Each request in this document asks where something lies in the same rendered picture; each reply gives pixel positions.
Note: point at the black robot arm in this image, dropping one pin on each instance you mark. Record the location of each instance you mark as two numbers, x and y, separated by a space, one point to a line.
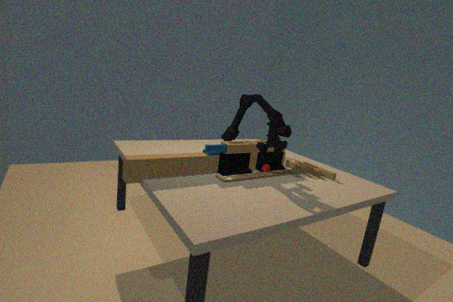
276 123

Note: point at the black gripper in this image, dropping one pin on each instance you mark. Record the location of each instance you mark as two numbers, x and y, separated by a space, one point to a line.
263 147

